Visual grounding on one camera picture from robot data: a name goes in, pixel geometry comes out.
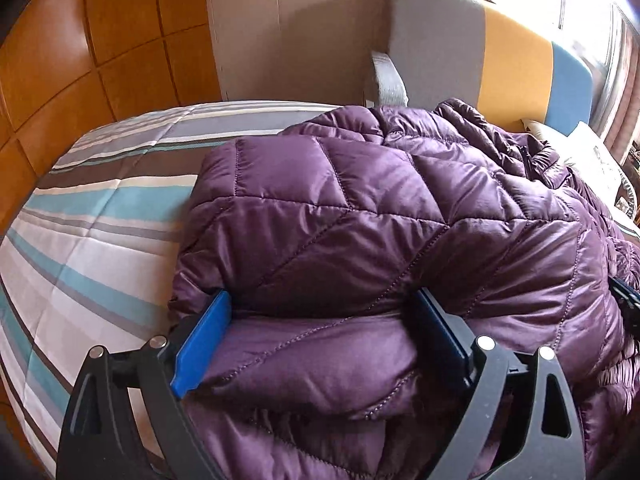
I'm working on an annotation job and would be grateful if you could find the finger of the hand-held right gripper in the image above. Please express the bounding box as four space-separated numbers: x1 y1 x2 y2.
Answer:
607 275 640 341

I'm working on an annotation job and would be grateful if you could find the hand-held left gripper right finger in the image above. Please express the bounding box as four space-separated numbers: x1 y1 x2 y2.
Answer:
409 287 587 480

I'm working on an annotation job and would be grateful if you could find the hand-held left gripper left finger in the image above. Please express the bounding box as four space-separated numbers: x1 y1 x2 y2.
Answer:
56 290 233 480

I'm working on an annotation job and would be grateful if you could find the purple quilted down jacket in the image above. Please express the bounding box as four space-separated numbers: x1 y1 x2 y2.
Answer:
167 97 640 480

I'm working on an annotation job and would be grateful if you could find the white printed pillow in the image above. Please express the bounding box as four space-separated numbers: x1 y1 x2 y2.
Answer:
520 120 626 206

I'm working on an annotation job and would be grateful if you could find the striped bed cover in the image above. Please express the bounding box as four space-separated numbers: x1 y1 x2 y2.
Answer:
0 101 351 480

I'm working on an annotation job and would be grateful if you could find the beige patterned curtain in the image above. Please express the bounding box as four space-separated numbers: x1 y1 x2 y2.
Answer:
590 5 640 161

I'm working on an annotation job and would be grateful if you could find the grey yellow blue sofa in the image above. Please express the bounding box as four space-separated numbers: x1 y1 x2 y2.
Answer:
364 0 596 136

